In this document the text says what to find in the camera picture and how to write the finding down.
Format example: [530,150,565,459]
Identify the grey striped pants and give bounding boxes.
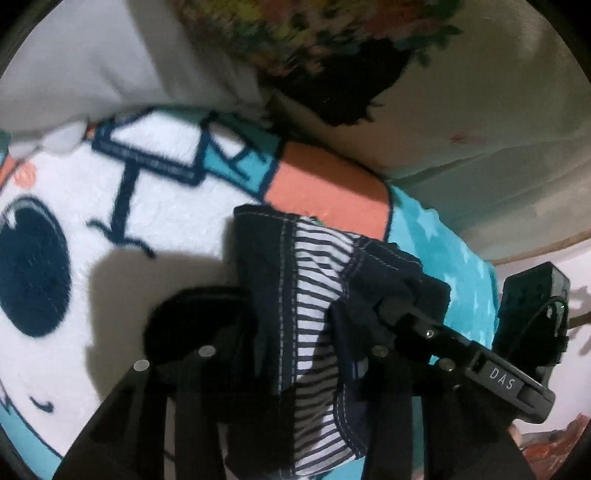
[224,203,451,478]

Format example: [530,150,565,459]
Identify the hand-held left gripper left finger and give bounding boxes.
[55,286,273,480]

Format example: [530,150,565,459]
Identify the grey plush pillow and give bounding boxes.
[0,0,273,155]

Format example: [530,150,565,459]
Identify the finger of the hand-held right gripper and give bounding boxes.
[378,294,472,371]

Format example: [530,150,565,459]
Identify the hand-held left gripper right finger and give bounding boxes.
[355,345,536,480]

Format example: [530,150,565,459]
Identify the printed cartoon blanket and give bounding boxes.
[0,105,502,480]

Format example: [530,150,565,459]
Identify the reddish patterned cloth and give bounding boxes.
[519,413,591,464]

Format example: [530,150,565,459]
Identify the cream floral pillow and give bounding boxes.
[171,0,591,183]

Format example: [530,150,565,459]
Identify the beige upholstered backrest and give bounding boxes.
[383,131,591,265]

